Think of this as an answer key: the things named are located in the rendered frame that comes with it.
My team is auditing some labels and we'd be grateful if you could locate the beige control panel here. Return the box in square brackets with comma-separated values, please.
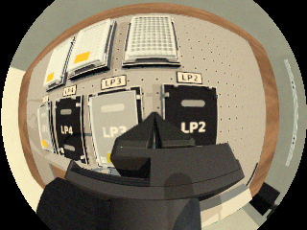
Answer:
[200, 163, 258, 228]

